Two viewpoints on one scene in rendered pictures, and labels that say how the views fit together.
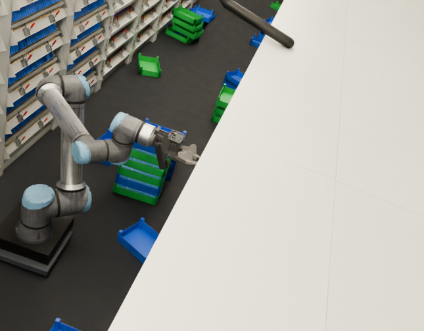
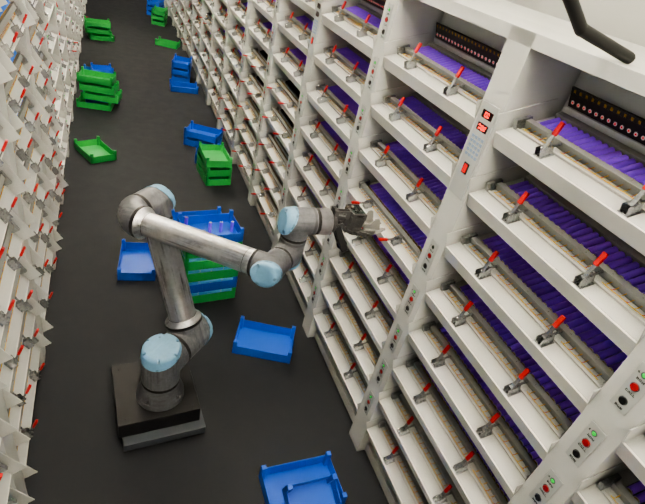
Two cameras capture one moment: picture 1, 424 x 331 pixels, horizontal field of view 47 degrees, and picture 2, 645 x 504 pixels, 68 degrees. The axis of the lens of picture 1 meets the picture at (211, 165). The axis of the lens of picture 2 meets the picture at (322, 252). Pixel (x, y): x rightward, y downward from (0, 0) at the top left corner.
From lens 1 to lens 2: 1.09 m
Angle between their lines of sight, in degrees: 26
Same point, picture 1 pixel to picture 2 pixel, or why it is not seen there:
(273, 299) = not seen: outside the picture
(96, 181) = (156, 303)
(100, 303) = (275, 423)
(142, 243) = (257, 342)
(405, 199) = not seen: outside the picture
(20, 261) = (167, 434)
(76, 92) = (164, 207)
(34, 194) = (158, 350)
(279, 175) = not seen: outside the picture
